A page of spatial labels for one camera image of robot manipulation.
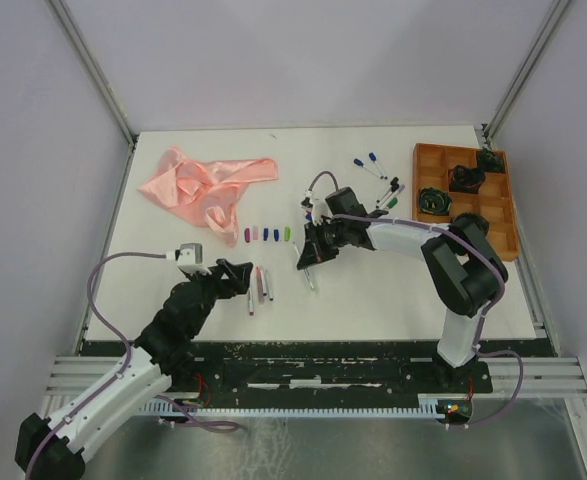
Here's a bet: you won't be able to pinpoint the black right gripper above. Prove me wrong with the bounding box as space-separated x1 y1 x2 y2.
299 219 349 269

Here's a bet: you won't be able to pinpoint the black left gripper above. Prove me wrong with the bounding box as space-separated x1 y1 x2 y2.
185 257 252 335

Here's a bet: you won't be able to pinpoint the pink translucent highlighter pen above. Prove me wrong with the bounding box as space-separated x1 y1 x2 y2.
255 266 265 304

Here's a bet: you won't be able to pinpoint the blue capped marker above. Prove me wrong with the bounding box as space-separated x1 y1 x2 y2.
258 268 268 301
264 269 274 302

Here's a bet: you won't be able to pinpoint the magenta capped whiteboard marker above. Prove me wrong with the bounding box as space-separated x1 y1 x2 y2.
247 285 255 317

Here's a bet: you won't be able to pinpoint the lime green capped marker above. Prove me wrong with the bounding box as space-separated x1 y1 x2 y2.
292 242 317 292

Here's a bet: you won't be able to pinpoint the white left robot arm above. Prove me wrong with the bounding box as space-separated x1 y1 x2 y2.
15 259 253 479

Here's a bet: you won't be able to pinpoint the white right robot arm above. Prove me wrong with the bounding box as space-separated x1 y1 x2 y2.
296 187 508 391

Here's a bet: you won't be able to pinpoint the pink satin cloth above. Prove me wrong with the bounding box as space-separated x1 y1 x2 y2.
138 146 279 247

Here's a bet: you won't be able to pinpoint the far blue marker left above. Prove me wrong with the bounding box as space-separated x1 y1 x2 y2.
353 158 384 179

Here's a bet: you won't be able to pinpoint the black capped marker right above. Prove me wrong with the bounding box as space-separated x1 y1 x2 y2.
376 179 400 207

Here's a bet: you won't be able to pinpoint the black capped marker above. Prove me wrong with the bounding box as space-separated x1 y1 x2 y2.
376 179 400 207
376 177 399 206

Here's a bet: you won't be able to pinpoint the black capped marker left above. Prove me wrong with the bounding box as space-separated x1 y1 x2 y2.
376 177 399 206

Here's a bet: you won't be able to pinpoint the far blue marker right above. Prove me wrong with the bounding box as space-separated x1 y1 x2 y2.
368 152 388 180

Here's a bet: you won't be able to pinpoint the lavender capped marker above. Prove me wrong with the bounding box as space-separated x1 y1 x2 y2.
380 184 405 208

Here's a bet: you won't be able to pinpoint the blue yellow rolled tie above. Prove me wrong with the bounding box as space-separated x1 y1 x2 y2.
418 187 452 216

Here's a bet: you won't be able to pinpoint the dark rolled tie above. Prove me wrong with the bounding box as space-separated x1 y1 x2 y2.
448 165 486 194
476 148 506 174

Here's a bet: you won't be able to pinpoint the dark rolled tie top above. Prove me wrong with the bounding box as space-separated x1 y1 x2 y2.
476 148 506 174

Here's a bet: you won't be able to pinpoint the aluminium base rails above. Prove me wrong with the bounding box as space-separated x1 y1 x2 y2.
45 356 587 399

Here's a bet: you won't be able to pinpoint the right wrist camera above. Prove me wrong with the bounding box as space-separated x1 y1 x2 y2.
301 191 332 225

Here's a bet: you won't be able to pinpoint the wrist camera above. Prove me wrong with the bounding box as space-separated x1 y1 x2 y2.
301 191 332 225
165 243 211 275

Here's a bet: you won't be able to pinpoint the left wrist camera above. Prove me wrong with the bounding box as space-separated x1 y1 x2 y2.
165 243 211 275

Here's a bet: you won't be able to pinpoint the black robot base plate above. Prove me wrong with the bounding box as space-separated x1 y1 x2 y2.
81 341 494 401

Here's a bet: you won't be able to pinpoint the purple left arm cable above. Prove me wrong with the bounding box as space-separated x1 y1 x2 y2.
25 251 247 480

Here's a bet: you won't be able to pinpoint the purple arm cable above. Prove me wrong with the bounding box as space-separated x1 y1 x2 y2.
305 171 525 431
25 251 247 480

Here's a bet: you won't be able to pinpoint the light blue cable duct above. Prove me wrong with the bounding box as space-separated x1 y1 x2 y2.
137 392 472 416

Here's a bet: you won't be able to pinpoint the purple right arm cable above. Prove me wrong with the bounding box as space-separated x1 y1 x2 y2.
305 171 525 431

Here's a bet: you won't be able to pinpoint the aluminium frame post left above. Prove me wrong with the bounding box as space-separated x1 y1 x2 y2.
47 0 139 147

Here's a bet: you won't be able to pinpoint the aluminium frame post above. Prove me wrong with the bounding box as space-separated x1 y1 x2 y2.
47 0 139 147
476 0 575 149

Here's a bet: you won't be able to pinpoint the aluminium frame post right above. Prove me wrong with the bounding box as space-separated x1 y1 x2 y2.
476 0 575 149

